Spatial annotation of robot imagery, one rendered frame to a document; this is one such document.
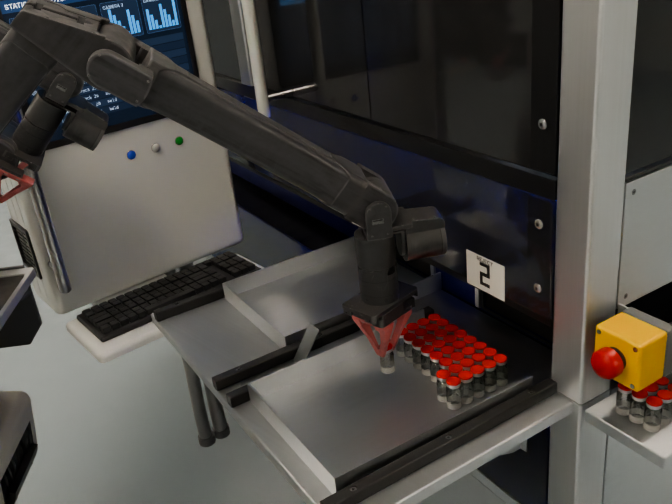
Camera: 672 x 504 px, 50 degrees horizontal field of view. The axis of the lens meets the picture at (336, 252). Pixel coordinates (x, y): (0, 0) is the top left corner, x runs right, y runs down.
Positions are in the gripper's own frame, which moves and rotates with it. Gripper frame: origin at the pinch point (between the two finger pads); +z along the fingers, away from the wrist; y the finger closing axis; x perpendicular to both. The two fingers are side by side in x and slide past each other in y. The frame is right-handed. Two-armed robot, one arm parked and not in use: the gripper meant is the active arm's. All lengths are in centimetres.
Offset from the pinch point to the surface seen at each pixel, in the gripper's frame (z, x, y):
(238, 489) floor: 95, 85, 20
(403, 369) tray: 6.5, 0.3, 4.1
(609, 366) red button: -5.3, -31.9, 6.9
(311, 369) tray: 5.3, 11.4, -5.6
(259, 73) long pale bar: -33, 50, 25
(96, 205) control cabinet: -8, 81, -2
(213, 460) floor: 95, 102, 23
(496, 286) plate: -6.1, -9.7, 15.8
